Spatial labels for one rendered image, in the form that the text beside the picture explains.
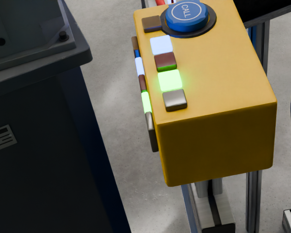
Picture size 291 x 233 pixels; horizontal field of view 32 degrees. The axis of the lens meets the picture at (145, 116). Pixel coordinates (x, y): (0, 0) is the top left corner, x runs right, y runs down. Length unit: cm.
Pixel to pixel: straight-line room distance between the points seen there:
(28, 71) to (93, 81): 148
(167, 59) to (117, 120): 145
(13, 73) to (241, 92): 29
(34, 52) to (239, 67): 26
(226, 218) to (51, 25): 30
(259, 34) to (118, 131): 97
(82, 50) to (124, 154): 120
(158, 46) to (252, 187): 93
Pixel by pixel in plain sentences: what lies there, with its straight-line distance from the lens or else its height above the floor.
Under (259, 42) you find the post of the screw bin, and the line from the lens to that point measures 100.
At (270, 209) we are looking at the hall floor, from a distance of 162.
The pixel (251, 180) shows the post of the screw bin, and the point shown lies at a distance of 133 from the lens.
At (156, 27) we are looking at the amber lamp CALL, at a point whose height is 108.
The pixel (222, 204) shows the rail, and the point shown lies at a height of 86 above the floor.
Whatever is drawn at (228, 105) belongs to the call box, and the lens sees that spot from 41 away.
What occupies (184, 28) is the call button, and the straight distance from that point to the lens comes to 47.
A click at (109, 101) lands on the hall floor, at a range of 196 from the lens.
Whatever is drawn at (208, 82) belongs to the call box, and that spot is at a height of 107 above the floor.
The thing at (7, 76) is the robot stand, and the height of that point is 100.
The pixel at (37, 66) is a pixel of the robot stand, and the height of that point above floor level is 100.
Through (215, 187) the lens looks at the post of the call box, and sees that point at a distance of 59.
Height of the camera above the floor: 137
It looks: 47 degrees down
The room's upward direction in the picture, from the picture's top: 11 degrees counter-clockwise
